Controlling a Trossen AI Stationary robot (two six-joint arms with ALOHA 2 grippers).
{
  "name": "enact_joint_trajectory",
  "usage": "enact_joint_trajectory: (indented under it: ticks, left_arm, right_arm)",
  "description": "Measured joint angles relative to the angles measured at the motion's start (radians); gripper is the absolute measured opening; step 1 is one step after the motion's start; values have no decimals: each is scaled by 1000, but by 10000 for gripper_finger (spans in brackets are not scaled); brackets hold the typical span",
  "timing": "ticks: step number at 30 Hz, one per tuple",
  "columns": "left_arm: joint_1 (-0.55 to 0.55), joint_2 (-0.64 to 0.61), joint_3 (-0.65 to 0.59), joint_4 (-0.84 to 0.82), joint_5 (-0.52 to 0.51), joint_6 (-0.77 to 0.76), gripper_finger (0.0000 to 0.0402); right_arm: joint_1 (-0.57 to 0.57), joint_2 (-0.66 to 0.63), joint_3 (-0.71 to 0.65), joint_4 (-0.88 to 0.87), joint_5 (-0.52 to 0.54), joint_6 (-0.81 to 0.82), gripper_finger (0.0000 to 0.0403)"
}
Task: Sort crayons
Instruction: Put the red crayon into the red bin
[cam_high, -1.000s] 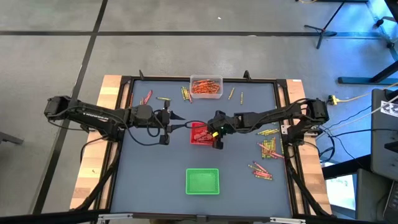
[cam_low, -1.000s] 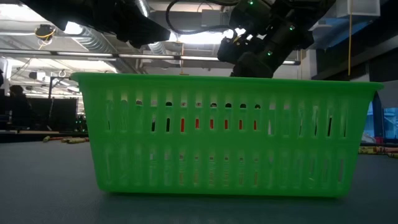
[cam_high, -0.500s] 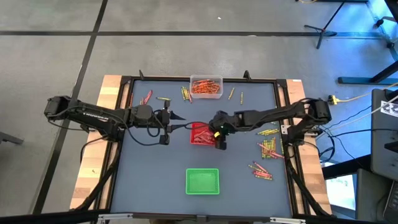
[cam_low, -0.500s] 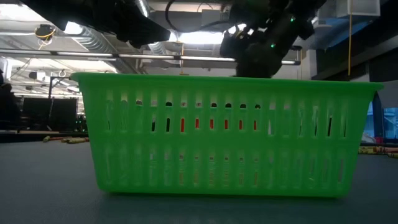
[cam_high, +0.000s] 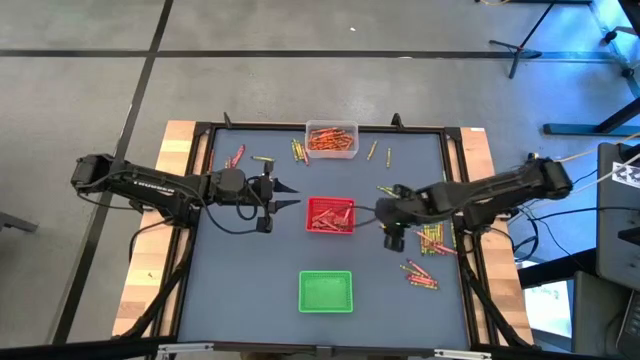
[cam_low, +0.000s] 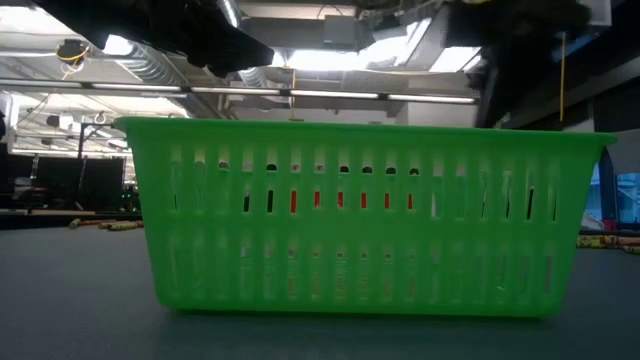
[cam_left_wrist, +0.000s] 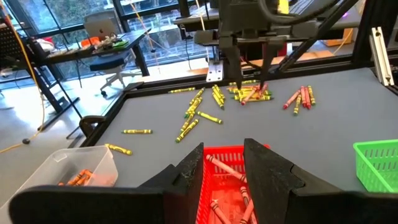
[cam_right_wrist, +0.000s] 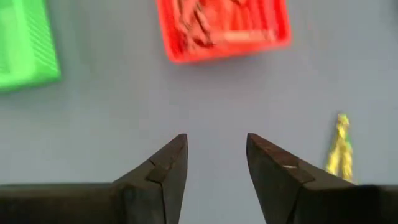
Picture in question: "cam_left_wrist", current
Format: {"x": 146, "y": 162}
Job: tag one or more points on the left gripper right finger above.
{"x": 311, "y": 205}

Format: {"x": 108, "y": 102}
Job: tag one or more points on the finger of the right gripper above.
{"x": 268, "y": 59}
{"x": 231, "y": 59}

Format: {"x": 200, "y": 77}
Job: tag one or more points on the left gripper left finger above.
{"x": 109, "y": 205}

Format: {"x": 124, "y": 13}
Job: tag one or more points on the pile of red crayons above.
{"x": 291, "y": 99}

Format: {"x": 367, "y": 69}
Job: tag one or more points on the scattered yellow crayons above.
{"x": 155, "y": 88}

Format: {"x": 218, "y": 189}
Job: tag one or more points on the yellow gripper tag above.
{"x": 283, "y": 6}

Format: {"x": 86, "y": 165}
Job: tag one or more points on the clear plastic bin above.
{"x": 62, "y": 158}

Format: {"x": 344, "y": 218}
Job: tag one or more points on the green plastic basket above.
{"x": 373, "y": 168}

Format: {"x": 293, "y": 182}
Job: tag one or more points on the orange cardboard box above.
{"x": 339, "y": 39}

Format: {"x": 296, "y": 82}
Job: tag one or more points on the black table clamp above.
{"x": 90, "y": 122}

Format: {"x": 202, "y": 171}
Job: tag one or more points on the red plastic basket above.
{"x": 207, "y": 186}

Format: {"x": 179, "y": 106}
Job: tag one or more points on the office chair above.
{"x": 112, "y": 63}

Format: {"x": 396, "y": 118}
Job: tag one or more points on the silver laptop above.
{"x": 99, "y": 28}

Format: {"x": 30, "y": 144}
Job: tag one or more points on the black desk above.
{"x": 93, "y": 51}

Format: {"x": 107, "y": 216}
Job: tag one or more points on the black perforated panel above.
{"x": 9, "y": 43}

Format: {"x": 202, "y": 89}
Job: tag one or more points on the silver corner bracket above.
{"x": 381, "y": 56}

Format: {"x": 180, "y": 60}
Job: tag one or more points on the black window frame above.
{"x": 121, "y": 15}

